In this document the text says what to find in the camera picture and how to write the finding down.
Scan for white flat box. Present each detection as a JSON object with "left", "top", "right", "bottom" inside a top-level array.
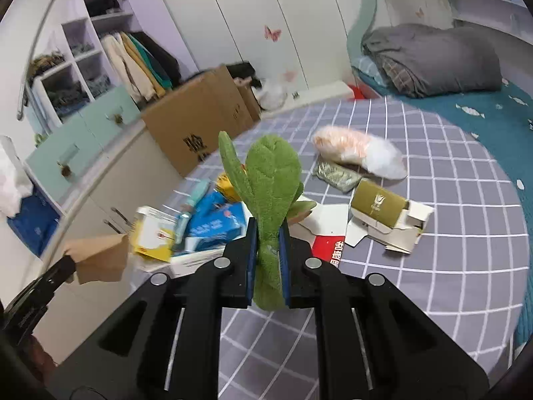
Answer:
[{"left": 171, "top": 246, "right": 228, "bottom": 278}]

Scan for camouflage cloth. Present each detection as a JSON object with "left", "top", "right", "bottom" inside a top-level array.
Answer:
[{"left": 28, "top": 52, "right": 66, "bottom": 80}]

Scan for blue crumpled packet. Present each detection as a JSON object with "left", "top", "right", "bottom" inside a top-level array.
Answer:
[{"left": 196, "top": 191, "right": 234, "bottom": 217}]

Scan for olive green carton box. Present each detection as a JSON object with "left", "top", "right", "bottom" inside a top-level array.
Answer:
[{"left": 345, "top": 200, "right": 434, "bottom": 255}]

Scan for lilac wall shelf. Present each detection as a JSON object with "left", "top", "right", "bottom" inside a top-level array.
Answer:
[{"left": 441, "top": 0, "right": 533, "bottom": 46}]

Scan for yellow hanging garment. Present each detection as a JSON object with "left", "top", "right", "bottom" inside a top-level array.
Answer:
[{"left": 121, "top": 33, "right": 167, "bottom": 98}]

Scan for light teal bed headboard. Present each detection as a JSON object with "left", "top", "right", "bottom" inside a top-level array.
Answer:
[{"left": 345, "top": 0, "right": 377, "bottom": 71}]

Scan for black cloth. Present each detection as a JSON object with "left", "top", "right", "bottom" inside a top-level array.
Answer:
[{"left": 227, "top": 62, "right": 262, "bottom": 89}]

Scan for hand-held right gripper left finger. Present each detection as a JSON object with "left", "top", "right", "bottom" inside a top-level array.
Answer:
[{"left": 48, "top": 217, "right": 259, "bottom": 400}]

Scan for orange white plush toy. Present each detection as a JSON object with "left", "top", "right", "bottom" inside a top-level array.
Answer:
[{"left": 312, "top": 126, "right": 408, "bottom": 179}]

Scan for grey folded blanket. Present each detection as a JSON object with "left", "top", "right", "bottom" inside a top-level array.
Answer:
[{"left": 361, "top": 24, "right": 503, "bottom": 98}]

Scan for white cardboard piece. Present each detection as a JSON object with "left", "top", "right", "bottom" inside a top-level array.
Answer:
[{"left": 297, "top": 204, "right": 350, "bottom": 238}]

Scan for green plush leaf toy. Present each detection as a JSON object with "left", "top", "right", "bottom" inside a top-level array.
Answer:
[{"left": 219, "top": 130, "right": 318, "bottom": 311}]

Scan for blue white box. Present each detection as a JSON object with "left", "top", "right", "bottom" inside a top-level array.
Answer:
[{"left": 183, "top": 202, "right": 247, "bottom": 255}]

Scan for green hanging garment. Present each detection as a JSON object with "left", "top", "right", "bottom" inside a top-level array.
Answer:
[{"left": 129, "top": 33, "right": 173, "bottom": 90}]

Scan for yellow white box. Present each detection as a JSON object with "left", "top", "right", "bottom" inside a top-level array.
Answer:
[{"left": 131, "top": 205, "right": 180, "bottom": 263}]

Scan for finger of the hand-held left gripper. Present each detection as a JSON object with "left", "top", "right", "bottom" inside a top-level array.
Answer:
[{"left": 42, "top": 256, "right": 78, "bottom": 296}]

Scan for teal tube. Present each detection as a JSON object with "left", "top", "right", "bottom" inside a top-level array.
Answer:
[{"left": 177, "top": 178, "right": 211, "bottom": 221}]

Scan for black hanging garment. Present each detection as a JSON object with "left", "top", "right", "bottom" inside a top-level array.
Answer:
[{"left": 133, "top": 31, "right": 182, "bottom": 86}]

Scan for blue tissue pack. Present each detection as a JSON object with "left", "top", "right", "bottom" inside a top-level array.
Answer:
[{"left": 7, "top": 187, "right": 61, "bottom": 257}]

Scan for red white box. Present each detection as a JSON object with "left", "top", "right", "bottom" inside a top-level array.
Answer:
[{"left": 311, "top": 235, "right": 348, "bottom": 269}]

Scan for black folded clothes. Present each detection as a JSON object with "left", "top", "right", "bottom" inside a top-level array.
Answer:
[{"left": 85, "top": 0, "right": 128, "bottom": 16}]

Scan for lilac open shelf unit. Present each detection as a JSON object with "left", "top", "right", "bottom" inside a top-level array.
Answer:
[{"left": 25, "top": 0, "right": 201, "bottom": 134}]

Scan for curved metal rail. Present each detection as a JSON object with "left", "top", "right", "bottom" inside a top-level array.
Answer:
[{"left": 16, "top": 0, "right": 94, "bottom": 121}]

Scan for red storage box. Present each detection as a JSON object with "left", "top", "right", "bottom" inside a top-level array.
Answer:
[{"left": 347, "top": 84, "right": 379, "bottom": 101}]

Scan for grey checked tablecloth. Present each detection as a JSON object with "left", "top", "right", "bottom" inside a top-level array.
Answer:
[{"left": 167, "top": 96, "right": 529, "bottom": 400}]

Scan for cream hanging garment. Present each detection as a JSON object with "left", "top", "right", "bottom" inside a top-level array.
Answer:
[{"left": 100, "top": 33, "right": 146, "bottom": 103}]

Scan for teal drawer unit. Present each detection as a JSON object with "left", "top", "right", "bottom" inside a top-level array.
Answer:
[{"left": 25, "top": 85, "right": 142, "bottom": 205}]

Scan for white cabinet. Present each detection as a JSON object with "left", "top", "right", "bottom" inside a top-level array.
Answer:
[{"left": 33, "top": 125, "right": 188, "bottom": 363}]

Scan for olive gold carton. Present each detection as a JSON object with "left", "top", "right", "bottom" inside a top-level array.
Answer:
[{"left": 349, "top": 178, "right": 411, "bottom": 228}]

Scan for large brown cardboard box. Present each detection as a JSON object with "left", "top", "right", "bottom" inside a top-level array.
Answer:
[{"left": 142, "top": 65, "right": 261, "bottom": 178}]

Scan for crumpled white plastic bag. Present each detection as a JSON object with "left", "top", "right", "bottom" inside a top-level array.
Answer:
[{"left": 258, "top": 79, "right": 288, "bottom": 111}]

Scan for green grey foil packet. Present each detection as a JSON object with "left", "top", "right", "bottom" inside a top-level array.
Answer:
[{"left": 313, "top": 159, "right": 362, "bottom": 192}]

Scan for white wardrobe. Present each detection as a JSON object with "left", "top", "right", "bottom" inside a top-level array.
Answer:
[{"left": 150, "top": 0, "right": 363, "bottom": 92}]

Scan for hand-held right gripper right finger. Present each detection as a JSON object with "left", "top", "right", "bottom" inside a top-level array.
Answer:
[{"left": 279, "top": 225, "right": 490, "bottom": 400}]

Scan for brown paper piece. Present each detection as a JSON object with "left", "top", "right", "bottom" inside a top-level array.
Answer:
[{"left": 63, "top": 233, "right": 130, "bottom": 285}]

